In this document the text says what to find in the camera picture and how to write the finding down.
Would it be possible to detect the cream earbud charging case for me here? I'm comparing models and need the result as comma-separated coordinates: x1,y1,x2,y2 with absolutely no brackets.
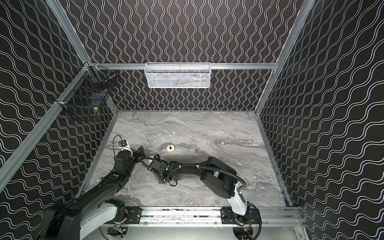
167,145,175,152

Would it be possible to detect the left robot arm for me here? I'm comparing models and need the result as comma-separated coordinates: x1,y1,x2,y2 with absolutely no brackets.
36,146,145,240

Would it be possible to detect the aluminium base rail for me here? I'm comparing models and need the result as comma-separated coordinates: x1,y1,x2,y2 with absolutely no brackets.
59,205,304,228

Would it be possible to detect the black wire basket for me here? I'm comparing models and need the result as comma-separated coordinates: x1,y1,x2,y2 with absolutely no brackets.
58,65,117,122

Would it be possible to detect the white wire mesh basket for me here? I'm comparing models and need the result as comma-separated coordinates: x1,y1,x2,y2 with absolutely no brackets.
144,62,212,89

